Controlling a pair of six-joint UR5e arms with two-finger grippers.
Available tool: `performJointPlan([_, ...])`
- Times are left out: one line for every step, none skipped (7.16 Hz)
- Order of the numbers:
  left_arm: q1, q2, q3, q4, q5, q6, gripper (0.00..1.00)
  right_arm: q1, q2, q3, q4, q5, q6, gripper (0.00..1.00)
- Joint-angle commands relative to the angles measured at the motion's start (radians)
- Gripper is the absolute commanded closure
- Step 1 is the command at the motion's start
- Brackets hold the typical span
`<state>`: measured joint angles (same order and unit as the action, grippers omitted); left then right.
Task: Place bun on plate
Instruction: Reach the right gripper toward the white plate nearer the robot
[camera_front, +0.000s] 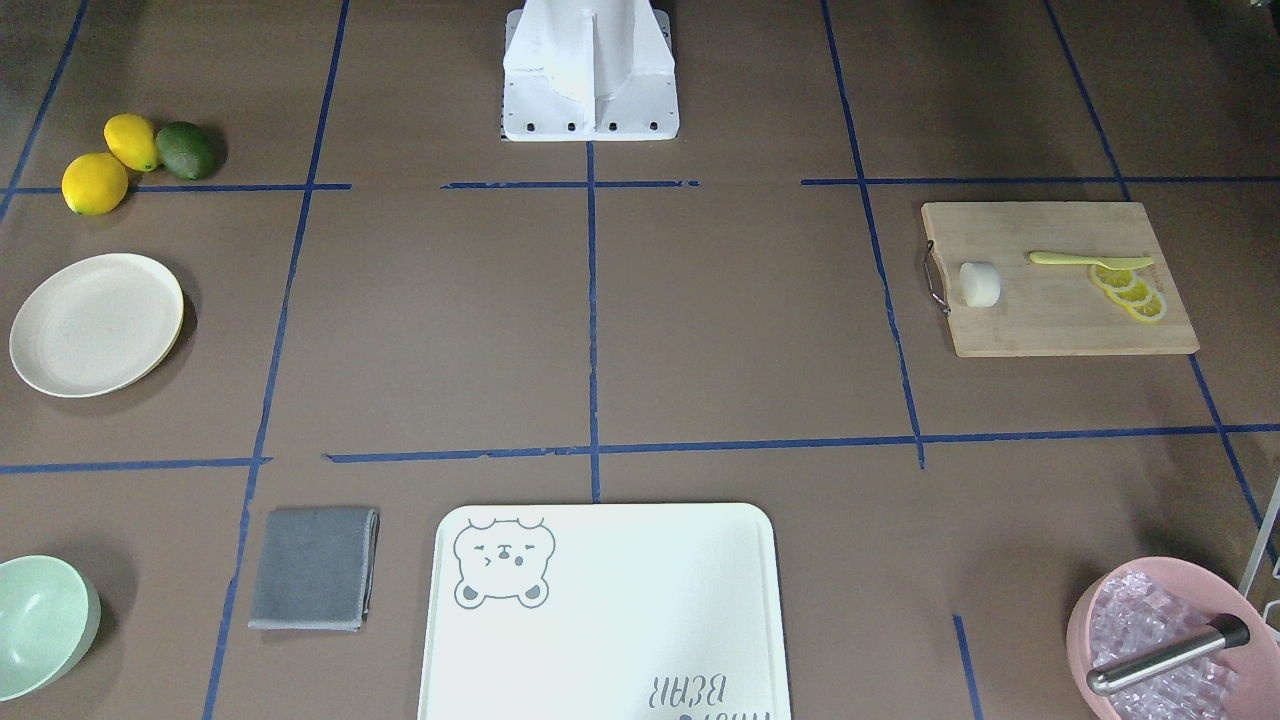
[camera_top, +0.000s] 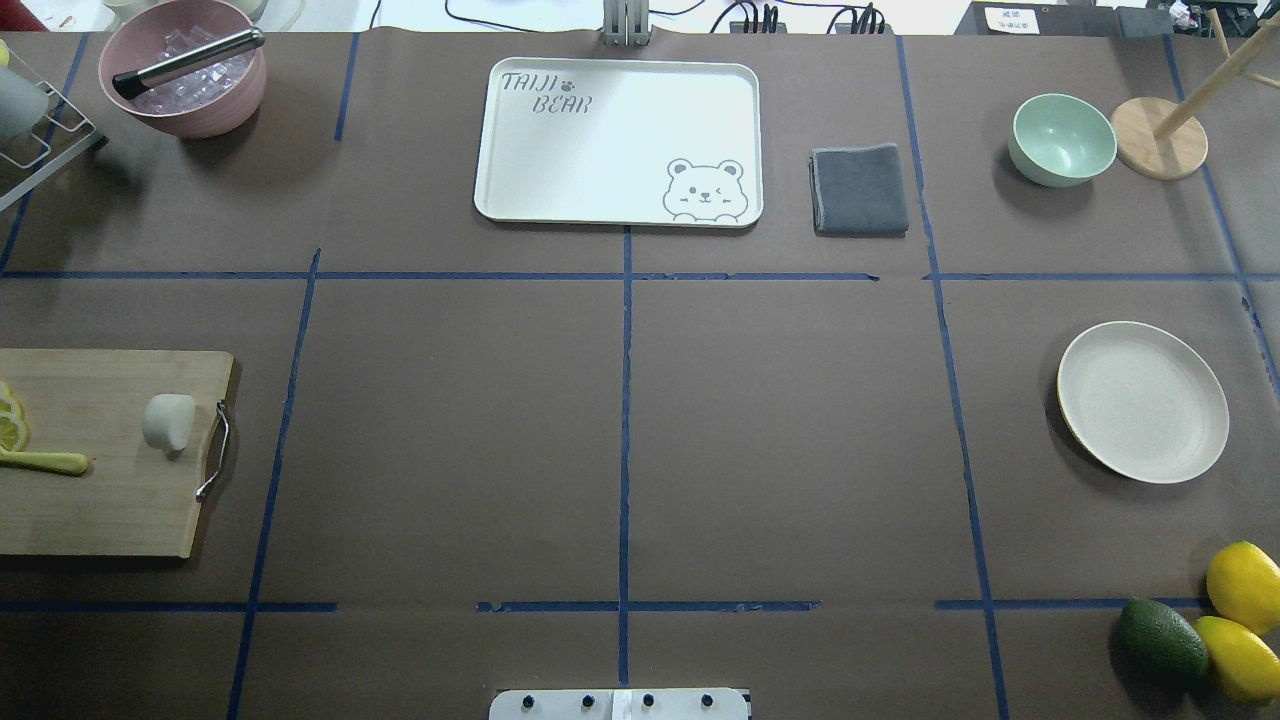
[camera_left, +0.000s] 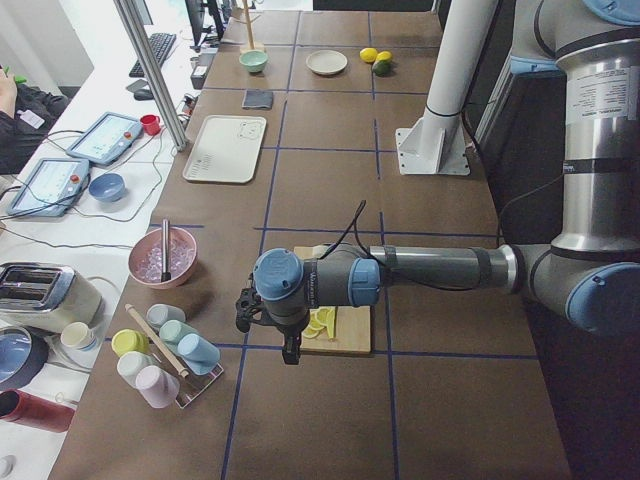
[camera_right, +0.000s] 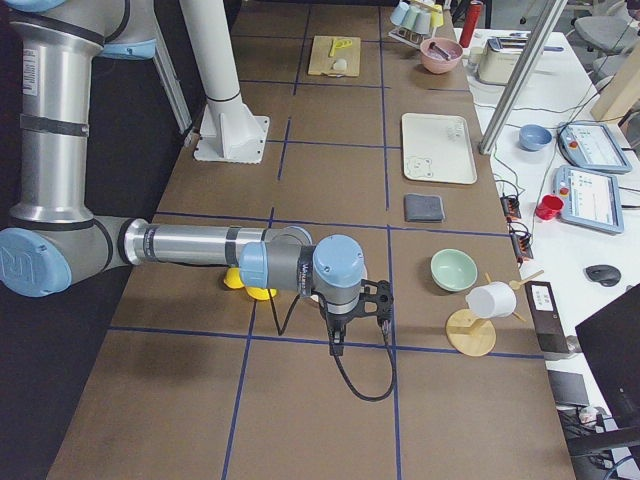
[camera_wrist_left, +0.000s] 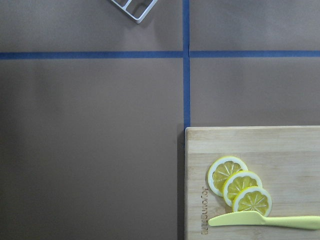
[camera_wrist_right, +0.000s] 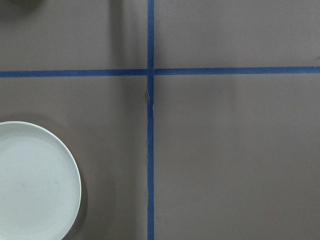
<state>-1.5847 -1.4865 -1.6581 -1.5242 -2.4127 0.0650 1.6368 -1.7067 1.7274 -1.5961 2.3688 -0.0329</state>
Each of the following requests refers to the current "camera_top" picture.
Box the mint green bowl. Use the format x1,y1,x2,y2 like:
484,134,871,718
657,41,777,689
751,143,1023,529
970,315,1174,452
1007,94,1117,188

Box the wire cup rack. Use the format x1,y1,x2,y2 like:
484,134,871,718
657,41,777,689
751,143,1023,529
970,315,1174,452
1,42,106,211

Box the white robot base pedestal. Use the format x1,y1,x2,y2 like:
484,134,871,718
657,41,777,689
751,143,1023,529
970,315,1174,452
488,687,753,719

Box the white bear print tray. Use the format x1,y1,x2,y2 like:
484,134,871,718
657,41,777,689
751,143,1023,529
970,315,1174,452
474,56,764,229

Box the yellow lemon lower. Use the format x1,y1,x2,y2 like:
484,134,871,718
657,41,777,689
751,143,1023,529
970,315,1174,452
1192,616,1279,706

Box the folded grey cloth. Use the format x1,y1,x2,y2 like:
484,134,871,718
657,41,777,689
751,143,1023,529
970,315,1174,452
810,143,909,237

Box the pink bowl with ice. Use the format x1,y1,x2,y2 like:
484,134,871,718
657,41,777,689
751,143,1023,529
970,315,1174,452
97,1,268,138

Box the aluminium frame post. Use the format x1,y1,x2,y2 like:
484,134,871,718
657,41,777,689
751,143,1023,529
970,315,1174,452
602,0,652,47

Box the wooden cutting board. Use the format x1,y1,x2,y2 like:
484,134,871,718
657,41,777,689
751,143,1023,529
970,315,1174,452
1,348,234,559

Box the green avocado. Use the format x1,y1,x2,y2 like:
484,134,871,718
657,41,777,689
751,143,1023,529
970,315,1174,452
1116,598,1210,691

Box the beige round plate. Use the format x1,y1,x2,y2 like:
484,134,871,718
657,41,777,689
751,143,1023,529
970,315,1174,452
1055,322,1230,484

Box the yellow lemon upper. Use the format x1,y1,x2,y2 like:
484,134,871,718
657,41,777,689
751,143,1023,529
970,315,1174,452
1204,541,1279,635

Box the yellow lemon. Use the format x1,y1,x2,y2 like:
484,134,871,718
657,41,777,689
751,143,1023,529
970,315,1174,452
1192,616,1279,706
1204,541,1279,635

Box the white steamed bun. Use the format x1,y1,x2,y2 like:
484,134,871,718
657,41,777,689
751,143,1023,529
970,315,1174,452
142,393,196,454

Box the lemon slices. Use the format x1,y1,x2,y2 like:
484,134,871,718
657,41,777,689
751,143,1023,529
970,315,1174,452
1,380,29,451

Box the steel black tongs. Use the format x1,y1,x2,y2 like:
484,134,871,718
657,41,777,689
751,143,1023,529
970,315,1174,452
110,26,266,100

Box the wooden mug tree stand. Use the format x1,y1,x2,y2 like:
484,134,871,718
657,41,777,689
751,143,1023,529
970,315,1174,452
1110,17,1279,181

